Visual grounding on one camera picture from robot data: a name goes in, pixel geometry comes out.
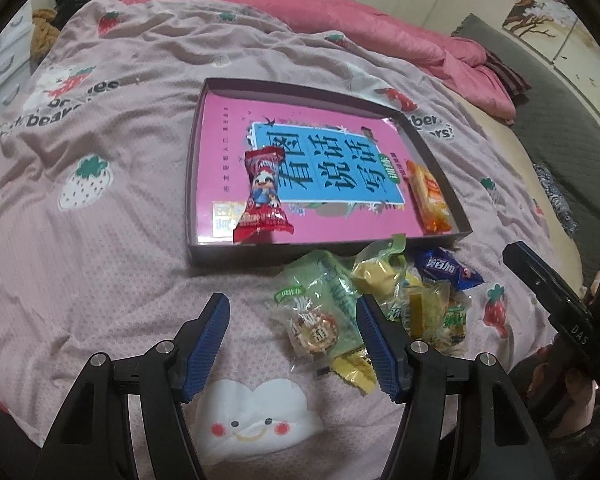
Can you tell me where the black and white patterned cloth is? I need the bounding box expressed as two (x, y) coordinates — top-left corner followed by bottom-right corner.
(532, 162), (581, 236)

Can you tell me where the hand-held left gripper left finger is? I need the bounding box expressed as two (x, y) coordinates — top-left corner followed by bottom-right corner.
(42, 292), (231, 480)

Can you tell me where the yellow cartoon snack packet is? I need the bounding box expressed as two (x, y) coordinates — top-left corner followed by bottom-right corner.
(329, 349), (379, 394)

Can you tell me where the yellow and green snack packet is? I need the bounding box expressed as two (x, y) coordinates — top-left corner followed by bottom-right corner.
(351, 234), (410, 303)

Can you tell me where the person's right hand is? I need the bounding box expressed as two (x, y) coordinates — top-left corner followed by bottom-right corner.
(527, 345), (600, 436)

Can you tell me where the tree wall painting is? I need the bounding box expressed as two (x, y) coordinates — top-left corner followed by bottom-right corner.
(502, 0), (587, 61)

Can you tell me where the clear pastry packet green label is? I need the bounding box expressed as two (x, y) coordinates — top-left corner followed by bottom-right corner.
(389, 280), (472, 357)

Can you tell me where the clear packet with round biscuits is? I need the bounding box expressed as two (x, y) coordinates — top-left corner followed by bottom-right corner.
(272, 251), (367, 363)

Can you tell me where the pink quilt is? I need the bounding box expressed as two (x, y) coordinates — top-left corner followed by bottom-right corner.
(117, 0), (518, 126)

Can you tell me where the dark cardboard box tray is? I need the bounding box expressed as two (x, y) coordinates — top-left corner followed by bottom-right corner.
(185, 77), (473, 266)

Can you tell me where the beige bed sheet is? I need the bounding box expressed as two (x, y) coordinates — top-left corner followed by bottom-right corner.
(460, 102), (583, 266)

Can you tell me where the grey padded headboard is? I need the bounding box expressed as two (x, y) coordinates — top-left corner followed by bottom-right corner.
(450, 12), (600, 281)

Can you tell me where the white drawer cabinet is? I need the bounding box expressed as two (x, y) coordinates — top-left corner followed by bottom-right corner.
(0, 2), (35, 121)

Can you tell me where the strawberry printed pink blanket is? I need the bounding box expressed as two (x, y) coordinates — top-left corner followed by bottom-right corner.
(0, 0), (581, 480)

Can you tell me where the dark striped pillow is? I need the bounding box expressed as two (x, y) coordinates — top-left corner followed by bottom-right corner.
(485, 52), (531, 97)

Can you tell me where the dark clothing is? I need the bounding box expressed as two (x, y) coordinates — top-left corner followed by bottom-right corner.
(54, 0), (103, 31)

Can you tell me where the blue snack packet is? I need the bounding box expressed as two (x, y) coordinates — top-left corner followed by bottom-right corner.
(414, 247), (484, 292)

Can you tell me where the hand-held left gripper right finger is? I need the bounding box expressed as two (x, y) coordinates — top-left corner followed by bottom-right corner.
(355, 295), (556, 480)

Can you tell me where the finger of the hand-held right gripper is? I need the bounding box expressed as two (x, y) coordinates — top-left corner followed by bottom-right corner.
(502, 241), (593, 328)

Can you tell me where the red snack packet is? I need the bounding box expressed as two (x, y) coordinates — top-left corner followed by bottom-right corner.
(232, 146), (295, 245)

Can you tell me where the brown knitted cloth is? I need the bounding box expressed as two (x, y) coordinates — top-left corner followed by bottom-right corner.
(30, 8), (62, 63)

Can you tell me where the orange snack packet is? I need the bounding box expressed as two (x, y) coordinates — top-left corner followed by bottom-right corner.
(405, 162), (453, 235)

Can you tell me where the pink and blue book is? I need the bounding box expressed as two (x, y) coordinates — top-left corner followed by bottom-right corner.
(195, 92), (426, 241)

